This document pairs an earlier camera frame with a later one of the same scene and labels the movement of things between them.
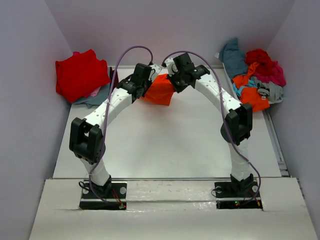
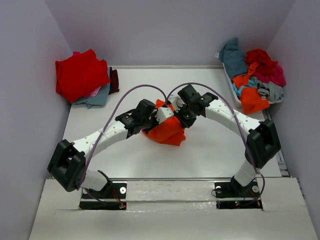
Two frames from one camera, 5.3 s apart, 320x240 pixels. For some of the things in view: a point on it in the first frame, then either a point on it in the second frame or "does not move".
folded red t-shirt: x=78 y=75 does not move
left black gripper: x=148 y=82 -> x=155 y=121
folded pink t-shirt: x=95 y=92 does not move
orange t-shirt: x=160 y=91 -> x=171 y=131
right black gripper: x=177 y=88 -> x=185 y=123
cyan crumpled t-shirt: x=251 y=83 does not move
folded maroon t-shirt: x=112 y=72 does not move
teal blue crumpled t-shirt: x=234 y=60 does not move
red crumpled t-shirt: x=265 y=63 does not move
